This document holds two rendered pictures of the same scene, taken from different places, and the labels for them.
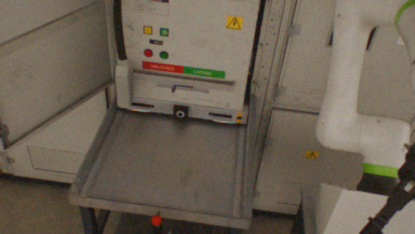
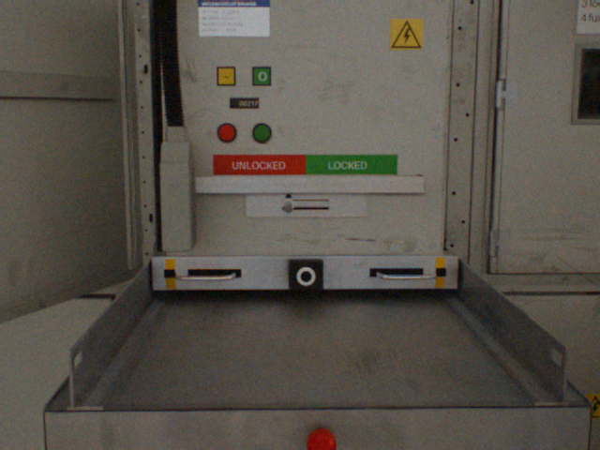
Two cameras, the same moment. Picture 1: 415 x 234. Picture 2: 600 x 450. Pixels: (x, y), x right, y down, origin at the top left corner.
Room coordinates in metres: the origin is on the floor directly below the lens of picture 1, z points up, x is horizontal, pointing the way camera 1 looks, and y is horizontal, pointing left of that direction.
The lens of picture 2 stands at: (0.10, 0.22, 1.18)
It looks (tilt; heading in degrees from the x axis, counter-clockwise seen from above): 9 degrees down; 356
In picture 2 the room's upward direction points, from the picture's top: straight up
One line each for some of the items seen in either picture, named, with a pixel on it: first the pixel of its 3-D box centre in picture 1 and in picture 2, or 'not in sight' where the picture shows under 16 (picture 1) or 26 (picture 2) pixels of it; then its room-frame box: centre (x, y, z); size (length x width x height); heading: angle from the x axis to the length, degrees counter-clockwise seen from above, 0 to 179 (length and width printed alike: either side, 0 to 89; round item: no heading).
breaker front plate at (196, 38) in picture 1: (184, 55); (306, 127); (1.30, 0.11, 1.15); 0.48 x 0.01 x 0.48; 87
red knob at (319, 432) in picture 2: (157, 217); (321, 440); (0.81, 0.14, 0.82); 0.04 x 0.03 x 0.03; 177
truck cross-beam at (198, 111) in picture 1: (182, 106); (305, 269); (1.31, 0.11, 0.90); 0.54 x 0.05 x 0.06; 87
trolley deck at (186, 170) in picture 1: (176, 142); (308, 335); (1.17, 0.12, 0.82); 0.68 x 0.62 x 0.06; 177
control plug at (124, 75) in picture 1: (124, 83); (178, 195); (1.24, 0.33, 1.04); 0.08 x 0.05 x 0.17; 177
